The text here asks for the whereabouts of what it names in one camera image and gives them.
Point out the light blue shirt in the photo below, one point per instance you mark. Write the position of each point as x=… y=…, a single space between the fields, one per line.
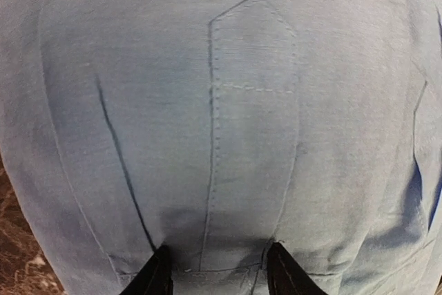
x=219 y=127

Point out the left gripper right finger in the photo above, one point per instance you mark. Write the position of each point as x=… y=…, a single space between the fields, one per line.
x=285 y=276

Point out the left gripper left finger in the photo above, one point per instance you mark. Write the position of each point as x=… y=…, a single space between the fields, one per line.
x=155 y=278

